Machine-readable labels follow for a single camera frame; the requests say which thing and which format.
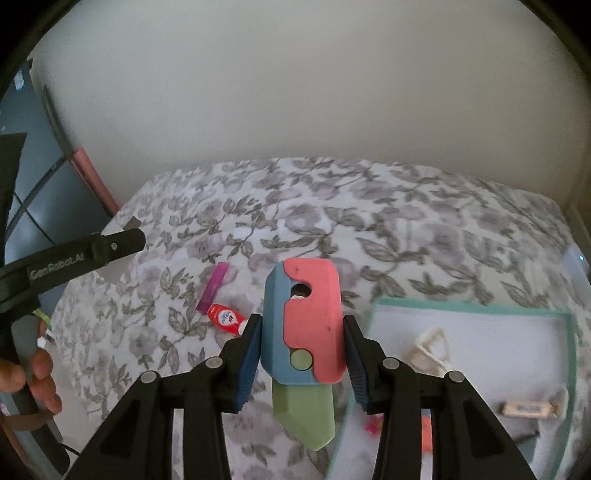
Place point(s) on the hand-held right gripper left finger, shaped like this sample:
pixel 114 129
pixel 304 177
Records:
pixel 247 364

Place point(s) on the pink and blue tape dispenser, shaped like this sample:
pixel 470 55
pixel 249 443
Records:
pixel 427 431

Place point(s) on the person's left hand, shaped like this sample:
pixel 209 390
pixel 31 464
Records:
pixel 46 383

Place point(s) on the red tube with white cap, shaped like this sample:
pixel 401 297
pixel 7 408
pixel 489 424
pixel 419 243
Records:
pixel 224 318

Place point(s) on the pink tube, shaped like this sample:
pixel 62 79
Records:
pixel 213 286

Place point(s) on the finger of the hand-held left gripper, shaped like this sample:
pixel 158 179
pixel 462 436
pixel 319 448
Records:
pixel 122 244

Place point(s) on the pink and blue toy knife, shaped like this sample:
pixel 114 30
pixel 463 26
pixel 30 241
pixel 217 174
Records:
pixel 314 314

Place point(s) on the grey floral blanket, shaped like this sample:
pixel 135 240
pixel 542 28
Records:
pixel 392 221

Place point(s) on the pink toy figure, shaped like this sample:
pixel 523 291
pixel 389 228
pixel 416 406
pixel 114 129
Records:
pixel 373 424

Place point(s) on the dark grey wardrobe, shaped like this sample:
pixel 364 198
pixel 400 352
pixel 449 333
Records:
pixel 51 175

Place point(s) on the silver harmonica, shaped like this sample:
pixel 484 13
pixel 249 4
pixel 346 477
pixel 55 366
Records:
pixel 531 409

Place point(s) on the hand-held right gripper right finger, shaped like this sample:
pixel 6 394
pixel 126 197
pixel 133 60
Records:
pixel 358 369

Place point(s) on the cream plastic frame toy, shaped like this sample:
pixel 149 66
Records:
pixel 429 350

